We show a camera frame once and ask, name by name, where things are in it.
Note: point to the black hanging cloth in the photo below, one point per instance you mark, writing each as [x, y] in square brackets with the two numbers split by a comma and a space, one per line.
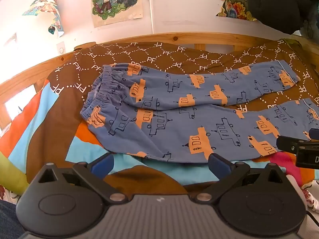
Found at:
[276, 3]

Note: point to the blue patterned pants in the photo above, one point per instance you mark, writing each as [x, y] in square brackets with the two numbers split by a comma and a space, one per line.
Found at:
[174, 119]

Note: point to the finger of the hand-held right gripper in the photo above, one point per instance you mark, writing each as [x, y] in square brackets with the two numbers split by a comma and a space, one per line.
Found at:
[314, 134]
[287, 143]

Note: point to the wooden bed frame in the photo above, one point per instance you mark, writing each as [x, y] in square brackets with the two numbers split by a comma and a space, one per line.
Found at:
[22, 77]

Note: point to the white wall pipe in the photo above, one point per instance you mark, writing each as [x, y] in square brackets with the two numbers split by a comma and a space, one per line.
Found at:
[152, 7]

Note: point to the crumpled colourful wall poster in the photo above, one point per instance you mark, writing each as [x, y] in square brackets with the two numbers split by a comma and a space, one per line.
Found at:
[47, 7]

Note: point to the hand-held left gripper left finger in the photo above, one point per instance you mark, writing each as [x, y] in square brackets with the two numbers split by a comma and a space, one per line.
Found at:
[102, 165]

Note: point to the brown printed blanket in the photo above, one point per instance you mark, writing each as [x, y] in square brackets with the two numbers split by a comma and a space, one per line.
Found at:
[62, 119]

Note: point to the white wall socket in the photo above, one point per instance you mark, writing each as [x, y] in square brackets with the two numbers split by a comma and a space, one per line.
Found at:
[61, 48]

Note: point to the cartoon figure wall poster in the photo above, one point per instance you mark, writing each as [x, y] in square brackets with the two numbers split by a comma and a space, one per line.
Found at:
[116, 0]

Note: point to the flower print wall poster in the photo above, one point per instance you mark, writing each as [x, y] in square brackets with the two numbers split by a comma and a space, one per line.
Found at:
[233, 3]

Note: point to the dark blue jeans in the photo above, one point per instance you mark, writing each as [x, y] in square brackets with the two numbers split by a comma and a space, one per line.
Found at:
[8, 219]

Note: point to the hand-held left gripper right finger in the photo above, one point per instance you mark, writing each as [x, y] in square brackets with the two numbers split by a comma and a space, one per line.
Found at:
[218, 165]

